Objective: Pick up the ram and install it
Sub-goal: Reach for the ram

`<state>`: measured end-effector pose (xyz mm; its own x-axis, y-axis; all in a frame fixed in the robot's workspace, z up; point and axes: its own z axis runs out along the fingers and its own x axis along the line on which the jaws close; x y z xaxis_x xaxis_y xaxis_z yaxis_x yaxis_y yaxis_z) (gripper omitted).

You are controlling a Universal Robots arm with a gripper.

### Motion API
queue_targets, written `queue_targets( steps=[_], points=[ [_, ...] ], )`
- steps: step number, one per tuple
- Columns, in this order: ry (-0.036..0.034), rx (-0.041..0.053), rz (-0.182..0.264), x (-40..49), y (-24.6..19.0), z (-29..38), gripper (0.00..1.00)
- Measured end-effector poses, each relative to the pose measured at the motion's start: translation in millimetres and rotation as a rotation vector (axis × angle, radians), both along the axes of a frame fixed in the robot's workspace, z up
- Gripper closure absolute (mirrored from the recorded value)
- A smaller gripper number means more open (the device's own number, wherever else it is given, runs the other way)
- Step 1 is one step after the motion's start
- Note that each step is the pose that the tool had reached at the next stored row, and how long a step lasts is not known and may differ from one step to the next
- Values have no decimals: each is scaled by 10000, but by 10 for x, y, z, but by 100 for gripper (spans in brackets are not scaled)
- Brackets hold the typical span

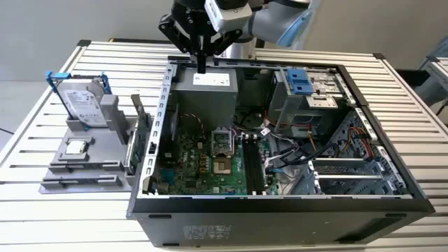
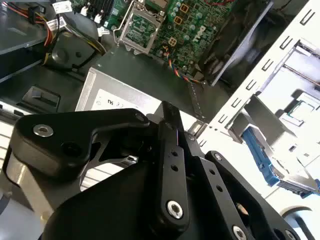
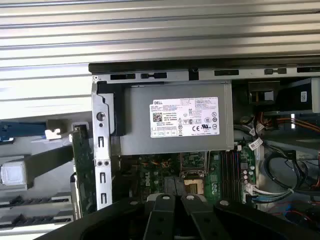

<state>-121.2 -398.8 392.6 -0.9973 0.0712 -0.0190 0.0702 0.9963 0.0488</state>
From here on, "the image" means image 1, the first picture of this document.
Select red black twisted wire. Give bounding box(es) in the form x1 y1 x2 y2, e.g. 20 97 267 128
179 112 208 140

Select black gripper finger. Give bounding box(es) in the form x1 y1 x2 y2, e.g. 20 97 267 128
202 29 244 74
158 15 203 74

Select orange yellow power wires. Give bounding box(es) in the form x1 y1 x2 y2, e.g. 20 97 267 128
335 125 383 161

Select silver CPU socket cover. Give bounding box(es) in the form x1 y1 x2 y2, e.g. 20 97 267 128
211 127 235 158

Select CPU socket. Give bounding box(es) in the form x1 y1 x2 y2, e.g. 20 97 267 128
214 156 232 176

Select thin orange wire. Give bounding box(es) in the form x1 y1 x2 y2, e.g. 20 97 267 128
292 123 318 152

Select thin metal locking lever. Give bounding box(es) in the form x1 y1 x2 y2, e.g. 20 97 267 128
231 130 243 159

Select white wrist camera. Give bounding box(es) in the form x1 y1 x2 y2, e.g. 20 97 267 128
204 0 254 34

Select dark green RAM stick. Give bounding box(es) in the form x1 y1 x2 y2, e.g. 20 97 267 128
47 178 116 184
51 162 122 170

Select black open PC case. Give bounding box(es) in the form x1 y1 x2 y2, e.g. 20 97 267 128
126 55 436 248

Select grey plastic parts rack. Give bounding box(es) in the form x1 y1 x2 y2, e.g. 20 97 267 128
38 94 155 195

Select hard disk in blue carrier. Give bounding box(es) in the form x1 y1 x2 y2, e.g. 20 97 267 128
44 70 114 129

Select blue plastic drive latch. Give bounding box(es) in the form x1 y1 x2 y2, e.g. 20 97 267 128
286 68 312 96

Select silver drive cage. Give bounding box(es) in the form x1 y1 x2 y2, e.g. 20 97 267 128
268 67 348 138

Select grey power supply unit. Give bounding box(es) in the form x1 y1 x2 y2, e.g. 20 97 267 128
171 67 240 129

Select green motherboard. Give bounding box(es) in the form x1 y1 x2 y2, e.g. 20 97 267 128
156 125 282 196

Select green graphics card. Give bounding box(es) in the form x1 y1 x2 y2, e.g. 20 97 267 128
126 94 154 175

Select silver CPU chip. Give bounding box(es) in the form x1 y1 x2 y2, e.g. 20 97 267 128
66 140 87 154

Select black cable bundle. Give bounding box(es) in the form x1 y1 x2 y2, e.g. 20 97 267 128
271 141 339 169

